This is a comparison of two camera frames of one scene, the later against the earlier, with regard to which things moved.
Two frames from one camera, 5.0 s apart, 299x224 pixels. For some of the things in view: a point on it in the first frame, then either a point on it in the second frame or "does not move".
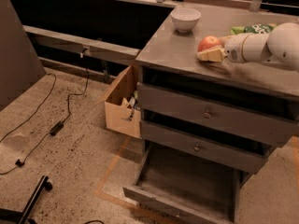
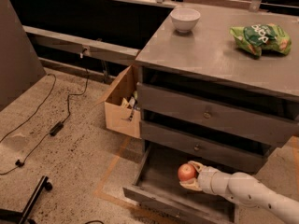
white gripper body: [233, 49] → [207, 179]
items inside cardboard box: [132, 103] does not move
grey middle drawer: [201, 148] does not move
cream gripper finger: [224, 39] → [199, 166]
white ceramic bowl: [185, 19] does not move
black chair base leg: [21, 217] does not move
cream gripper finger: [216, 55] → [192, 184]
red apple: [206, 42] → [186, 171]
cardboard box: [122, 112] does not move
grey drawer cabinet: [208, 127] does not move
